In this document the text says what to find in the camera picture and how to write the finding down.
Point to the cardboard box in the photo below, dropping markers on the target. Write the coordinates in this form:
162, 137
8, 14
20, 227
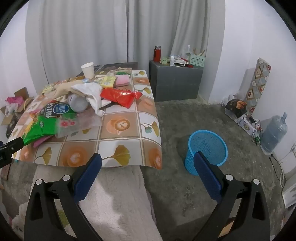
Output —
11, 118

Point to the white power strip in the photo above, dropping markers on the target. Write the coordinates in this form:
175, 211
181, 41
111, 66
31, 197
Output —
180, 61

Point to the small white bottle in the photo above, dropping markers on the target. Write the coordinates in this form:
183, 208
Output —
172, 60

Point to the red plastic bag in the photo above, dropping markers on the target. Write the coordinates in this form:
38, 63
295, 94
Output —
118, 96

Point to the clear floral plastic bag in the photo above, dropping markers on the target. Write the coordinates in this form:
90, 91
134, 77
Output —
78, 125

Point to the grey curtain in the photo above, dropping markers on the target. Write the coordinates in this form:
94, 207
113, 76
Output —
81, 34

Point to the pink-edged snack packet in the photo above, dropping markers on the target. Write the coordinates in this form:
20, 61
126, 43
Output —
42, 141

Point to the large water jug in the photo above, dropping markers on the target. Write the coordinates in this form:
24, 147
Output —
274, 134

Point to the pink plastic bag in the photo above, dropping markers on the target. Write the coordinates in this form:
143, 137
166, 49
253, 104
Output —
15, 100

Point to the pale yellow snack packet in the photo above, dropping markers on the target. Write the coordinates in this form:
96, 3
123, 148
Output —
107, 81

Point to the grey cabinet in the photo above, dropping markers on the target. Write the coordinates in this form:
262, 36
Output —
175, 81

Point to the pink packet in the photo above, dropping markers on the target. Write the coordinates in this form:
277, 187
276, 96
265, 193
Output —
122, 80

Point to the white carton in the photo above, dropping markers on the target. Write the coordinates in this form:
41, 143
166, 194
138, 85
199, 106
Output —
290, 194

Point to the white fluffy blanket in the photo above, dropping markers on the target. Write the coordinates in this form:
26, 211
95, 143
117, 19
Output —
115, 204

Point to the white cloth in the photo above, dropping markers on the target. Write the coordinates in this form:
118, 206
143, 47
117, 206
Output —
92, 92

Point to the white round container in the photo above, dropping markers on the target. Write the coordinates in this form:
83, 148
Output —
78, 104

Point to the black snack box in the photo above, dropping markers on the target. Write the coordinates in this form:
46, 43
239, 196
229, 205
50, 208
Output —
235, 107

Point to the blue plastic bucket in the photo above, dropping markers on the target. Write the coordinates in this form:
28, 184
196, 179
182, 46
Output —
208, 143

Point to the beige paper bag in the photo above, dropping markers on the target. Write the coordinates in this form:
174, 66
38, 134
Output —
60, 91

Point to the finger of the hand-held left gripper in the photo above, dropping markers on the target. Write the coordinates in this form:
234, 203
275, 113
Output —
12, 144

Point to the gold snack wrappers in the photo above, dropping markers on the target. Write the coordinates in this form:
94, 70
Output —
54, 85

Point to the white paper cup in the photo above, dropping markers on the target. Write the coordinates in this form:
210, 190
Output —
88, 70

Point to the leaf and coffee print tablecloth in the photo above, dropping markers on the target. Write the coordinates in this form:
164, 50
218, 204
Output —
124, 125

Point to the red thermos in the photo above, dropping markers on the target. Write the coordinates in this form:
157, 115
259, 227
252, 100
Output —
157, 54

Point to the small green packet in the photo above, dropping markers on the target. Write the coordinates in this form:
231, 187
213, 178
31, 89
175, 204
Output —
122, 73

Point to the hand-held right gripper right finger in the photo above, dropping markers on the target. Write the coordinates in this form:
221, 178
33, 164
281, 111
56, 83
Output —
208, 176

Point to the green chip bag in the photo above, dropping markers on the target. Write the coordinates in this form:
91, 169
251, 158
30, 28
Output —
39, 129

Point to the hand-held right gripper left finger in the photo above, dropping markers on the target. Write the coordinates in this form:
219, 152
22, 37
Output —
89, 176

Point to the green perforated basket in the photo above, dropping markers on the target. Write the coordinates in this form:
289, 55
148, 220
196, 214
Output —
197, 60

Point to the white plastic bag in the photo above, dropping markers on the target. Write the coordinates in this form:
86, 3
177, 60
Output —
10, 109

